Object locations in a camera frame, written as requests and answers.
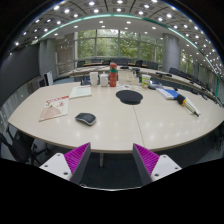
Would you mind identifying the black office chairs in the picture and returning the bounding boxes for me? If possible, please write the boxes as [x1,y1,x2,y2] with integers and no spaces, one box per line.
[76,58,214,91]

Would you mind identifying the red thermos bottle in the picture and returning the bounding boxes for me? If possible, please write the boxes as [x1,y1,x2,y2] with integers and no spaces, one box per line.
[109,62,119,88]

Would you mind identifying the stack of white paper cups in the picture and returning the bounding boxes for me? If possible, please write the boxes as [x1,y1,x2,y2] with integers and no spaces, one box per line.
[89,71,99,88]

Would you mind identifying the black mouse pad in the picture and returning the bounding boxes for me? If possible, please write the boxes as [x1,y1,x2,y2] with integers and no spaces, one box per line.
[115,89,144,106]

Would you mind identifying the white lidded mug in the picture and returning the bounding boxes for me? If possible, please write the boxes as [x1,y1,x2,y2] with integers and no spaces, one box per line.
[99,73,110,88]

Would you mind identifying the colourful sticker sheet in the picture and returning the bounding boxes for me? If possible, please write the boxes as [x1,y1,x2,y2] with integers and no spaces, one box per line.
[117,83,143,92]

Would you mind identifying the red and white magazine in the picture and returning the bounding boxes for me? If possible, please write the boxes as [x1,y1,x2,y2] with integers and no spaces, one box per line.
[38,95,70,122]

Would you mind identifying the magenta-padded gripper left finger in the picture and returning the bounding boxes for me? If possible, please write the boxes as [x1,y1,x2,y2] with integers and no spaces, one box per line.
[39,142,92,185]

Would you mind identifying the ceiling lights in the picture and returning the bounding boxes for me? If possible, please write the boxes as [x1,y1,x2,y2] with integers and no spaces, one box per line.
[13,0,224,73]

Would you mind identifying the white paper booklet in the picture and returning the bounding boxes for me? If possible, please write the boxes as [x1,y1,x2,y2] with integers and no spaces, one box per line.
[68,85,93,100]

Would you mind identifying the white paper pad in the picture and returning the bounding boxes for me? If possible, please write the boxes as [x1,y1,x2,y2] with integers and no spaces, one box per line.
[181,96,202,116]

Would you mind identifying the long curved conference desk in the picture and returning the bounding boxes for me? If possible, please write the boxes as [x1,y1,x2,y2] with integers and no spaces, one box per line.
[68,63,224,104]

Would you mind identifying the black computer mouse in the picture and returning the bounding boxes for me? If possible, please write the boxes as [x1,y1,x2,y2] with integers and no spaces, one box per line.
[74,112,97,127]

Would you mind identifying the blue and white book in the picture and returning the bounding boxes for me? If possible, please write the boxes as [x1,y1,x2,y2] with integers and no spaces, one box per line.
[155,87,181,101]

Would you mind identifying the white floor appliance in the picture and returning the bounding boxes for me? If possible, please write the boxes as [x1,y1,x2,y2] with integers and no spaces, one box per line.
[43,70,54,87]

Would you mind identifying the black and yellow handheld microphone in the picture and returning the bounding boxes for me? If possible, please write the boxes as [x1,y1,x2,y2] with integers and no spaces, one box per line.
[175,94,201,118]

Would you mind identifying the beige organizer box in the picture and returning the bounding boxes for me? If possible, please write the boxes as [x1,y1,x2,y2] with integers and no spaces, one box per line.
[117,69,140,86]

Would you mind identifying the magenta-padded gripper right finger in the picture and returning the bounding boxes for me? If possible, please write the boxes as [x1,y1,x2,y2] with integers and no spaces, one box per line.
[132,143,183,186]

